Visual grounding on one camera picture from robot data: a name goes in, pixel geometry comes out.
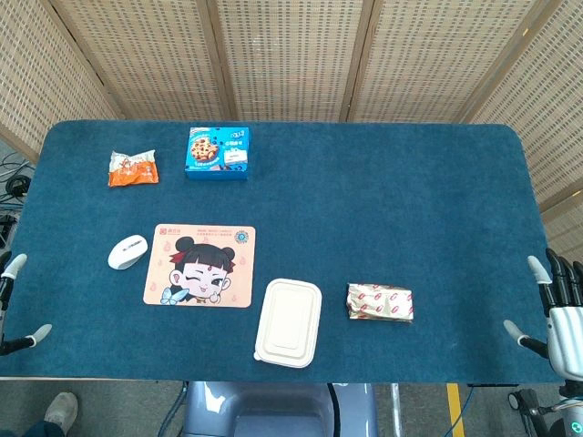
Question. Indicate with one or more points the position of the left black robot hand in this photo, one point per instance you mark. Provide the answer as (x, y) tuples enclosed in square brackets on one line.
[(13, 266)]

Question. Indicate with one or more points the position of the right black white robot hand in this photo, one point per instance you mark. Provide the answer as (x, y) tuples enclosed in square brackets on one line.
[(565, 328)]

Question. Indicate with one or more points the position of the white computer mouse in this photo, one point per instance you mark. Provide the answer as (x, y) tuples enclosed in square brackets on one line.
[(127, 252)]

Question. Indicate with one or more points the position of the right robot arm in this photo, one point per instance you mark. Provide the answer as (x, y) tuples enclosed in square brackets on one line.
[(565, 409)]

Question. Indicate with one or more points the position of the cartoon girl mouse pad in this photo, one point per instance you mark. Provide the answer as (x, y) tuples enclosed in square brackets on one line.
[(228, 282)]

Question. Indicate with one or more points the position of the grey shoe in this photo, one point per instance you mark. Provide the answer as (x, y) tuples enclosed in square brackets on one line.
[(61, 409)]

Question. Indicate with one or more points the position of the orange snack bag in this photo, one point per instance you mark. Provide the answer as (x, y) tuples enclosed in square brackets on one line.
[(134, 173)]

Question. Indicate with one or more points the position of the gold red-print snack pack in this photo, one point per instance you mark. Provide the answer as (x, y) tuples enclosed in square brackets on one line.
[(380, 302)]

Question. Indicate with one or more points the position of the blue cookie box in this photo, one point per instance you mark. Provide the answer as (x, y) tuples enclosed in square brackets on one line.
[(214, 152)]

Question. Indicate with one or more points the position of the blue carpet table mat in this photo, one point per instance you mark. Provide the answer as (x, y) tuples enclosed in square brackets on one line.
[(364, 205)]

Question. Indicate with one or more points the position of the beige lidded lunch box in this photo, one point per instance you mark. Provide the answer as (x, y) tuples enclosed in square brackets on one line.
[(288, 323)]

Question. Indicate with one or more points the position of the grey robot torso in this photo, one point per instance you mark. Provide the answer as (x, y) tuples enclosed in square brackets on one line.
[(273, 409)]

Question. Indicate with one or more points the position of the woven wooden folding screen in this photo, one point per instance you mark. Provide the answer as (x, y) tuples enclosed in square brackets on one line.
[(291, 54)]

